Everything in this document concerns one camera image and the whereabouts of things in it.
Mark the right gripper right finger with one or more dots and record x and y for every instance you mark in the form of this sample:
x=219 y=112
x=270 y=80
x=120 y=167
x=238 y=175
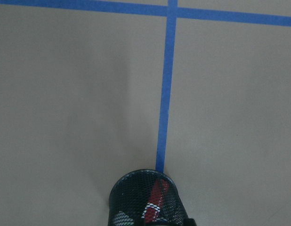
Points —
x=189 y=222

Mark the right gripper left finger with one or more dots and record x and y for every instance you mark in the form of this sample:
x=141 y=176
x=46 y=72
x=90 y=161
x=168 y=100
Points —
x=140 y=222

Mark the red capped white marker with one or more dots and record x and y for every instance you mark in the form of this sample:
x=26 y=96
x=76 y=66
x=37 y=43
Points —
x=156 y=201

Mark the black mesh pen cup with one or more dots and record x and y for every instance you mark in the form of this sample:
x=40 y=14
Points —
x=130 y=194

